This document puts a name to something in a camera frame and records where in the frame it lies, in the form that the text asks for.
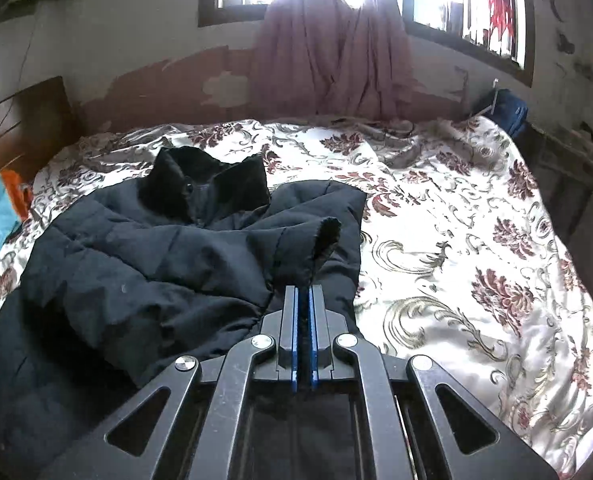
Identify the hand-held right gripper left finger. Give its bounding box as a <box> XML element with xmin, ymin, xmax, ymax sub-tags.
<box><xmin>39</xmin><ymin>285</ymin><xmax>304</xmax><ymax>480</ymax></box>

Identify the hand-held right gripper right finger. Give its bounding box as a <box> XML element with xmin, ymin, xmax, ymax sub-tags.
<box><xmin>309</xmin><ymin>285</ymin><xmax>559</xmax><ymax>480</ymax></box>

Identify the black padded jacket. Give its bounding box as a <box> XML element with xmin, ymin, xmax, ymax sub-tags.
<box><xmin>0</xmin><ymin>147</ymin><xmax>368</xmax><ymax>480</ymax></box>

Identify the floral bedspread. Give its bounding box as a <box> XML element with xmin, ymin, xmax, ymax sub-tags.
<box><xmin>0</xmin><ymin>117</ymin><xmax>593</xmax><ymax>480</ymax></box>

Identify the pink curtain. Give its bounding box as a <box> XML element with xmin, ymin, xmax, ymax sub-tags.
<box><xmin>326</xmin><ymin>0</ymin><xmax>418</xmax><ymax>122</ymax></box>
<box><xmin>249</xmin><ymin>0</ymin><xmax>362</xmax><ymax>117</ymax></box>

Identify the wooden side table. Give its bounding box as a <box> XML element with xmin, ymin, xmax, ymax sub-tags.
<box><xmin>519</xmin><ymin>122</ymin><xmax>593</xmax><ymax>247</ymax></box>

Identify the blue bag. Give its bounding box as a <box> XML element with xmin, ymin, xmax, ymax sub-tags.
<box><xmin>486</xmin><ymin>89</ymin><xmax>529</xmax><ymax>139</ymax></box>

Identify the white thin stick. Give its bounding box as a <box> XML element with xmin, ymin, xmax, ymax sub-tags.
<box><xmin>471</xmin><ymin>79</ymin><xmax>500</xmax><ymax>116</ymax></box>

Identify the wooden headboard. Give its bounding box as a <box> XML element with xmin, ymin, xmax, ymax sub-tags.
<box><xmin>0</xmin><ymin>76</ymin><xmax>80</xmax><ymax>281</ymax></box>

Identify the red hanging garment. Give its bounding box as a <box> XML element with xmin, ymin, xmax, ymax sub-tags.
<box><xmin>479</xmin><ymin>0</ymin><xmax>518</xmax><ymax>54</ymax></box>

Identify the thin wall cable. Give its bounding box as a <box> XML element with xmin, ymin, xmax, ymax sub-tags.
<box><xmin>17</xmin><ymin>0</ymin><xmax>40</xmax><ymax>92</ymax></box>

